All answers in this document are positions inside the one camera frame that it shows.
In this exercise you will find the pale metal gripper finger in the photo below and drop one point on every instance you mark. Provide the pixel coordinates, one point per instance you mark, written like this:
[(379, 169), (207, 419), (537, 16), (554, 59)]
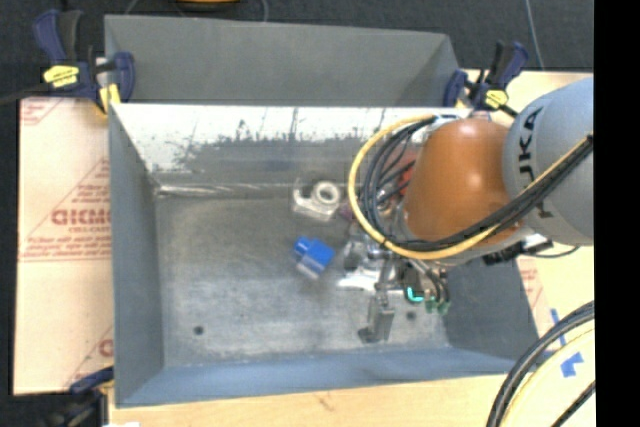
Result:
[(374, 322), (388, 326)]

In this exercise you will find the grey metal bin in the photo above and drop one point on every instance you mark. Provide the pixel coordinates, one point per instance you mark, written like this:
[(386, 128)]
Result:
[(240, 275)]

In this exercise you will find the black cylinder on white bracket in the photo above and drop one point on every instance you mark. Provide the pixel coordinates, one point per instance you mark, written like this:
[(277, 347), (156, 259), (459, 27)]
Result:
[(502, 256)]

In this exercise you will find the clear spray bottle blue head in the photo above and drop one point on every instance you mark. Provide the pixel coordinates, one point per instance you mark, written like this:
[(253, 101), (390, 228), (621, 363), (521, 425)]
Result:
[(312, 255)]

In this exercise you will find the brown cardboard board red print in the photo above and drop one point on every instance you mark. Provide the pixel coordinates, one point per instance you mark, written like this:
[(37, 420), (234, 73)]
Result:
[(60, 235)]

